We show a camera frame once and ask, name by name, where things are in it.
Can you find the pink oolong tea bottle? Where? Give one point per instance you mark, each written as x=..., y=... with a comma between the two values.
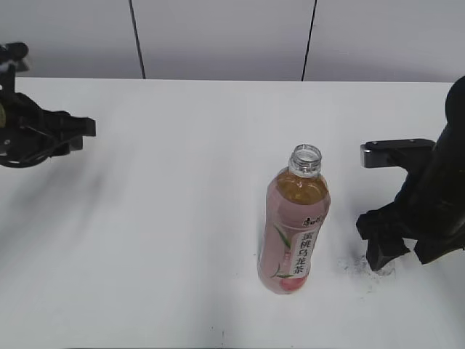
x=297, y=203

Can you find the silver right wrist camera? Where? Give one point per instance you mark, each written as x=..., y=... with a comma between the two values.
x=408, y=154

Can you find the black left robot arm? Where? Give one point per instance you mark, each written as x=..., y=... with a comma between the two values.
x=13, y=57

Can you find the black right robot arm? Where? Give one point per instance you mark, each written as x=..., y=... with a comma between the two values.
x=447, y=156

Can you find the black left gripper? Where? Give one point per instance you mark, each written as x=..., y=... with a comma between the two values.
x=30, y=134

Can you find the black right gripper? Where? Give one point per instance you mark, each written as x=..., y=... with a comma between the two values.
x=429, y=208

